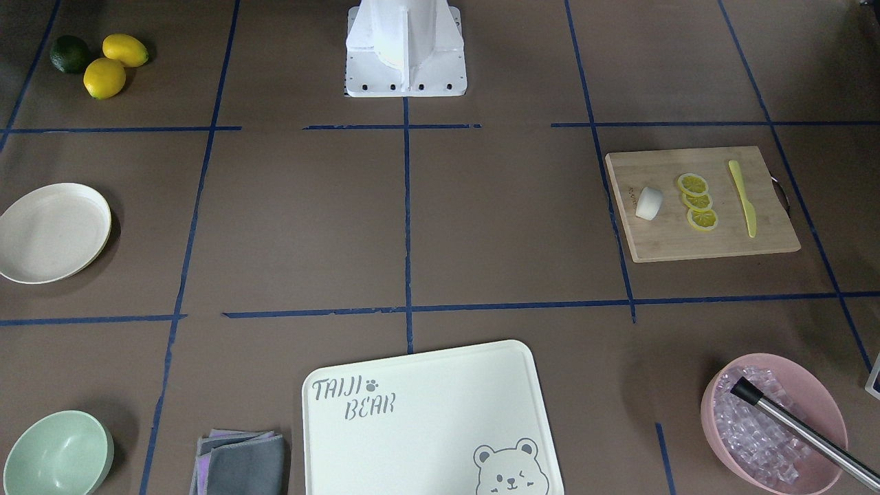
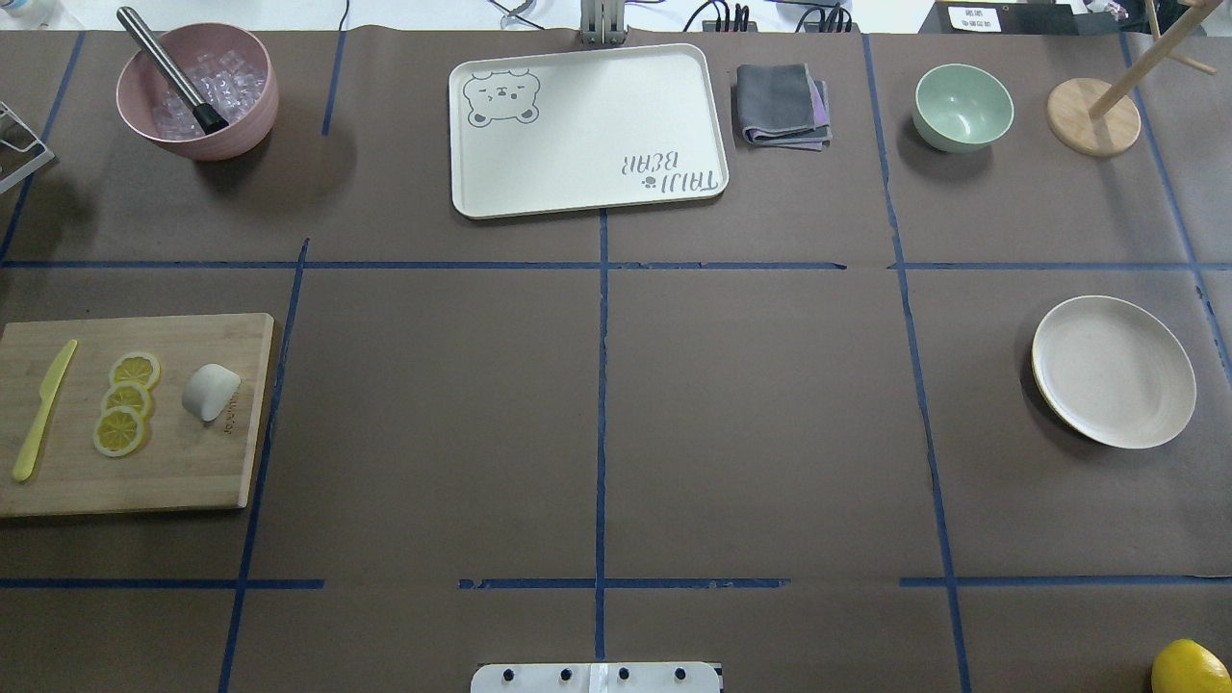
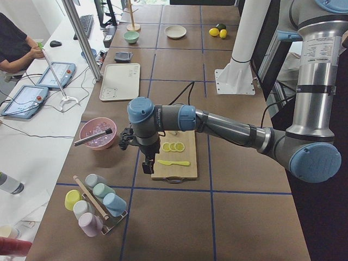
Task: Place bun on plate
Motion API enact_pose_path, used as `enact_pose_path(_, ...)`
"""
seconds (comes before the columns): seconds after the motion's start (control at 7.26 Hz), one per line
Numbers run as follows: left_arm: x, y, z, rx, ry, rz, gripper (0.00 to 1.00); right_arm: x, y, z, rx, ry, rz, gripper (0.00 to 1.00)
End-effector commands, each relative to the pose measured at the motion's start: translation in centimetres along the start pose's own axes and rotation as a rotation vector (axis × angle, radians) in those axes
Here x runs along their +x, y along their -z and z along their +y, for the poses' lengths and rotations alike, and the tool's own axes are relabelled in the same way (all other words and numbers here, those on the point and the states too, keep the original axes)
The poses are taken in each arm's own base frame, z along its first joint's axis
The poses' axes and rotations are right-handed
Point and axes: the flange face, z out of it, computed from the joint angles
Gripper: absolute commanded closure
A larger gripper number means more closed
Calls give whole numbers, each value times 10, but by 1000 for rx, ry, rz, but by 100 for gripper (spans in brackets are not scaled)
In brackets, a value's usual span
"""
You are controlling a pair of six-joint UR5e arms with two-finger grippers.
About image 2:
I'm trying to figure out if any yellow lemon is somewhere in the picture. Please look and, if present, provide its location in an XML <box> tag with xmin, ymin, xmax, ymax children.
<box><xmin>1151</xmin><ymin>639</ymin><xmax>1231</xmax><ymax>692</ymax></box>

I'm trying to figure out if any folded grey cloth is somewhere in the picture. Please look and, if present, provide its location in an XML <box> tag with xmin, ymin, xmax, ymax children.
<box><xmin>736</xmin><ymin>64</ymin><xmax>833</xmax><ymax>152</ymax></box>

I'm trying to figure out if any wire cup rack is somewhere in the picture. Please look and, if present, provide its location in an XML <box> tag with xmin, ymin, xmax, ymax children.
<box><xmin>0</xmin><ymin>102</ymin><xmax>55</xmax><ymax>194</ymax></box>

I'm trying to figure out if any lemon slice far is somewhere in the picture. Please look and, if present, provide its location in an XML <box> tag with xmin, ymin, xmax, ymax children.
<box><xmin>108</xmin><ymin>351</ymin><xmax>163</xmax><ymax>390</ymax></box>

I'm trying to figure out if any lemon slice middle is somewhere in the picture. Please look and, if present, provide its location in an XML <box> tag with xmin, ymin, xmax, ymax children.
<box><xmin>100</xmin><ymin>380</ymin><xmax>153</xmax><ymax>420</ymax></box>

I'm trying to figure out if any aluminium frame post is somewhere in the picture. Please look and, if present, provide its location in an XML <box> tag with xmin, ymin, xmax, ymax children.
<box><xmin>579</xmin><ymin>0</ymin><xmax>628</xmax><ymax>44</ymax></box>

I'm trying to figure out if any cream round plate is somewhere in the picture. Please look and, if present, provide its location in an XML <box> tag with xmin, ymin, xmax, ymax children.
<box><xmin>1031</xmin><ymin>295</ymin><xmax>1198</xmax><ymax>450</ymax></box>

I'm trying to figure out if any cream bear tray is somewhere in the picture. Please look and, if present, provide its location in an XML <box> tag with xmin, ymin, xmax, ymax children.
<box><xmin>448</xmin><ymin>43</ymin><xmax>731</xmax><ymax>219</ymax></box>

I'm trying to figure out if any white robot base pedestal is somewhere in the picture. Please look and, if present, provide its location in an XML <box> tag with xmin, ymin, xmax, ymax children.
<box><xmin>469</xmin><ymin>661</ymin><xmax>724</xmax><ymax>692</ymax></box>

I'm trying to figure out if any yellow plastic knife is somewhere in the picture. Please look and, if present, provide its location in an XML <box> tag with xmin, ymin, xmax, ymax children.
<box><xmin>12</xmin><ymin>339</ymin><xmax>78</xmax><ymax>483</ymax></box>

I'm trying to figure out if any wooden mug tree stand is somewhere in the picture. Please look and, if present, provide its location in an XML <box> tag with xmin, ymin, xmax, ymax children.
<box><xmin>1044</xmin><ymin>1</ymin><xmax>1222</xmax><ymax>158</ymax></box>

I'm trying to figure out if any green bowl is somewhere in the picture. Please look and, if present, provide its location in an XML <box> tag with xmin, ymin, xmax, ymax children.
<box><xmin>912</xmin><ymin>64</ymin><xmax>1015</xmax><ymax>154</ymax></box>

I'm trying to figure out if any bamboo cutting board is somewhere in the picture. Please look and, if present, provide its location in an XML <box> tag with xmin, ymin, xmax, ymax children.
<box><xmin>1</xmin><ymin>313</ymin><xmax>274</xmax><ymax>517</ymax></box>

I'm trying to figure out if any lemon slice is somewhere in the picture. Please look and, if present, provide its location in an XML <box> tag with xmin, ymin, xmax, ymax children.
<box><xmin>92</xmin><ymin>404</ymin><xmax>148</xmax><ymax>459</ymax></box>
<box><xmin>108</xmin><ymin>351</ymin><xmax>163</xmax><ymax>390</ymax></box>
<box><xmin>100</xmin><ymin>380</ymin><xmax>153</xmax><ymax>420</ymax></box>

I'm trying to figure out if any pink bowl with ice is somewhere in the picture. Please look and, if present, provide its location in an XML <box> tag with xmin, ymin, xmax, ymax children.
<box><xmin>115</xmin><ymin>22</ymin><xmax>280</xmax><ymax>162</ymax></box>

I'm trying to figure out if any steel black-tipped muddler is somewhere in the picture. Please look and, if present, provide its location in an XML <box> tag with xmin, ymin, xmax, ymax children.
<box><xmin>115</xmin><ymin>6</ymin><xmax>229</xmax><ymax>134</ymax></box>

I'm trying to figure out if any lemon slice near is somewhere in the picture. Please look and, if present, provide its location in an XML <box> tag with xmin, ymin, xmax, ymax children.
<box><xmin>92</xmin><ymin>404</ymin><xmax>148</xmax><ymax>459</ymax></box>

